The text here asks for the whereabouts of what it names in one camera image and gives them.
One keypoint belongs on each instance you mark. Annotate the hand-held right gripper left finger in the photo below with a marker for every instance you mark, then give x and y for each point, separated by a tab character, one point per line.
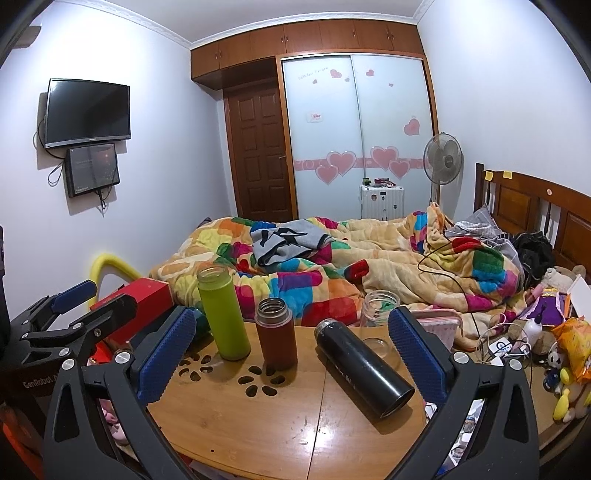
165	357

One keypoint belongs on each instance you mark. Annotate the black cloth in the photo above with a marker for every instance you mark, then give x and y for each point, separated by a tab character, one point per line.
535	254

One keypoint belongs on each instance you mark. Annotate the brown wooden door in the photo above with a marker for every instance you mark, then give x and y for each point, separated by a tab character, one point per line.
258	157

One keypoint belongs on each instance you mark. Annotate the pink case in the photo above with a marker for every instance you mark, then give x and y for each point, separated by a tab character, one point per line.
438	327

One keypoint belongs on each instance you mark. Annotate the grey striped pillow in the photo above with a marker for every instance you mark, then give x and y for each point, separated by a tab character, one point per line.
480	226

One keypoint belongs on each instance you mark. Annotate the white charger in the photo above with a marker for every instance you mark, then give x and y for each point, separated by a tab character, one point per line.
505	348

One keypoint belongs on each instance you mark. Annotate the wall television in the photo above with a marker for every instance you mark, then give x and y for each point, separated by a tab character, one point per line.
87	110

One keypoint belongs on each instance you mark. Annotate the purple doll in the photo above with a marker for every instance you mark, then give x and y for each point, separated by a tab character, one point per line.
549	304

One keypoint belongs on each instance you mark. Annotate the green cup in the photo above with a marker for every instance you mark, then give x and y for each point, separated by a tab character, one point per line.
222	318

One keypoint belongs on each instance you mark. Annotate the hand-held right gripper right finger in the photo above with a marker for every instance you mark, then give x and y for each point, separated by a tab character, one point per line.
421	362

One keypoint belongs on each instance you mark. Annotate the wooden wardrobe with heart stickers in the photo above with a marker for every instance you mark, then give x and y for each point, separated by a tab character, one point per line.
355	115

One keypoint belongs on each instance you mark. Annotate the standing fan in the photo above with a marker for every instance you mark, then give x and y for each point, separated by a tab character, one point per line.
443	156

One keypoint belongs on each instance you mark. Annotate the wooden bed headboard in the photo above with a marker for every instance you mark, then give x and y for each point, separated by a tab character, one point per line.
531	207

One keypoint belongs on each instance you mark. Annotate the colourful patchwork blanket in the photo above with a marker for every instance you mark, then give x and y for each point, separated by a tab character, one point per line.
392	263

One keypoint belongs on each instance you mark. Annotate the black insulated cup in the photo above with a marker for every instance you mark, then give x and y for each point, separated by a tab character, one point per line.
364	371

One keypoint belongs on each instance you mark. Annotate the grey and black garment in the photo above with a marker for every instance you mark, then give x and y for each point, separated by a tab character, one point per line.
286	244

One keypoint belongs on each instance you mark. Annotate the white plastic bottle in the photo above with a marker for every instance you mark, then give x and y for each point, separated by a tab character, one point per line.
533	332

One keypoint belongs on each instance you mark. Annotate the brown cup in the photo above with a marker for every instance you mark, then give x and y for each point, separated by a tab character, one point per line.
276	339

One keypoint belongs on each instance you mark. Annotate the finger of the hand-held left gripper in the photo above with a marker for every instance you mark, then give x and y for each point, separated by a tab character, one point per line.
107	316
74	294

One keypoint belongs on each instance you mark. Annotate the clear glass cup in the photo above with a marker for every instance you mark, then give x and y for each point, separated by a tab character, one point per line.
376	309

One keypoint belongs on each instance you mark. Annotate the white suitcase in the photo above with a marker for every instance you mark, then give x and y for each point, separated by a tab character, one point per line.
382	202

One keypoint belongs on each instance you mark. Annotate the yellow foam tube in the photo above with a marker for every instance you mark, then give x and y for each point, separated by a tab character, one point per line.
108	263

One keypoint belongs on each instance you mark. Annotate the small black wall screen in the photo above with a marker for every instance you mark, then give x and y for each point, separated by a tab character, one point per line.
91	168

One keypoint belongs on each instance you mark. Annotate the beige plush toy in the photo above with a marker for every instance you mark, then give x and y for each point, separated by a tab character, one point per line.
561	277

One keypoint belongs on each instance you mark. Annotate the orange snack bag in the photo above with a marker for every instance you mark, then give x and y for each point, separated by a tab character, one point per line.
575	344

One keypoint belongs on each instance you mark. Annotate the red box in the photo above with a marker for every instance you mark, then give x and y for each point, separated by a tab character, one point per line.
138	295

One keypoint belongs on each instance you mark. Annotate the yellow plush toy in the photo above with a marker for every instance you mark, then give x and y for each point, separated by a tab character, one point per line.
570	397

